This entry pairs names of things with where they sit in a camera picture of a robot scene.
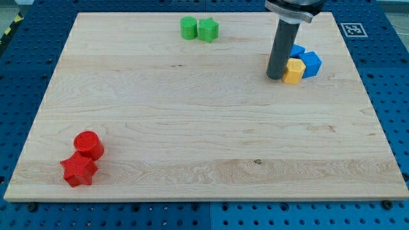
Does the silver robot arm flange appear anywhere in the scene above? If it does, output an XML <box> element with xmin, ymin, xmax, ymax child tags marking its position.
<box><xmin>265</xmin><ymin>0</ymin><xmax>326</xmax><ymax>24</ymax></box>

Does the light wooden board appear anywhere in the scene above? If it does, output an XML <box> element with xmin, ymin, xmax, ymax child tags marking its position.
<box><xmin>4</xmin><ymin>13</ymin><xmax>408</xmax><ymax>203</ymax></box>

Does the green star block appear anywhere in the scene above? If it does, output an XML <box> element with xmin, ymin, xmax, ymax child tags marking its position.
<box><xmin>198</xmin><ymin>17</ymin><xmax>219</xmax><ymax>43</ymax></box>

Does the green cylinder block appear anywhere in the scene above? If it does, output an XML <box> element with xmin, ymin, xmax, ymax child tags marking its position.
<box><xmin>180</xmin><ymin>16</ymin><xmax>197</xmax><ymax>40</ymax></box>

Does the yellow hexagon block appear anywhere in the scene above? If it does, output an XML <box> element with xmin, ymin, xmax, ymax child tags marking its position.
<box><xmin>282</xmin><ymin>58</ymin><xmax>306</xmax><ymax>84</ymax></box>

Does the blue block behind rod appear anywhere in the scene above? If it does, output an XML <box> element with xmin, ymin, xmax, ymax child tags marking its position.
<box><xmin>289</xmin><ymin>44</ymin><xmax>305</xmax><ymax>58</ymax></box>

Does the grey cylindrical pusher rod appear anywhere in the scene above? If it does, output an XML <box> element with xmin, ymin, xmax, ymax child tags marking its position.
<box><xmin>266</xmin><ymin>19</ymin><xmax>300</xmax><ymax>80</ymax></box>

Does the blue cube block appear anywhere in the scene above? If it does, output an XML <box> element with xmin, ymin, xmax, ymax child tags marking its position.
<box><xmin>298</xmin><ymin>51</ymin><xmax>322</xmax><ymax>79</ymax></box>

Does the red cylinder block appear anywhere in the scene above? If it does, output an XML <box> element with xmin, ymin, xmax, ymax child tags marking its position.
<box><xmin>73</xmin><ymin>130</ymin><xmax>104</xmax><ymax>160</ymax></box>

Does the red star block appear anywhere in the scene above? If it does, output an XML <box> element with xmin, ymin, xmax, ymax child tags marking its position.
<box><xmin>60</xmin><ymin>151</ymin><xmax>98</xmax><ymax>187</ymax></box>

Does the white fiducial marker tag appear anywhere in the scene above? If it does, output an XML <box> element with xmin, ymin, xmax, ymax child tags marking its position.
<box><xmin>341</xmin><ymin>22</ymin><xmax>367</xmax><ymax>38</ymax></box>

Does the black bolt left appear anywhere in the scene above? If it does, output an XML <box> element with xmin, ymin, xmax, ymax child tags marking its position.
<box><xmin>27</xmin><ymin>203</ymin><xmax>38</xmax><ymax>212</ymax></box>

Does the black bolt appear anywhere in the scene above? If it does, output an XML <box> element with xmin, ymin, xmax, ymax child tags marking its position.
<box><xmin>382</xmin><ymin>200</ymin><xmax>394</xmax><ymax>210</ymax></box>
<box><xmin>27</xmin><ymin>203</ymin><xmax>38</xmax><ymax>212</ymax></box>

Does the black bolt right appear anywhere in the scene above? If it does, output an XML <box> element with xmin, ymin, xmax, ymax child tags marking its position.
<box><xmin>382</xmin><ymin>200</ymin><xmax>394</xmax><ymax>210</ymax></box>

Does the yellow black hazard tape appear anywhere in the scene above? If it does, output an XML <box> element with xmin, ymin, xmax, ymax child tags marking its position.
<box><xmin>1</xmin><ymin>11</ymin><xmax>24</xmax><ymax>45</ymax></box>

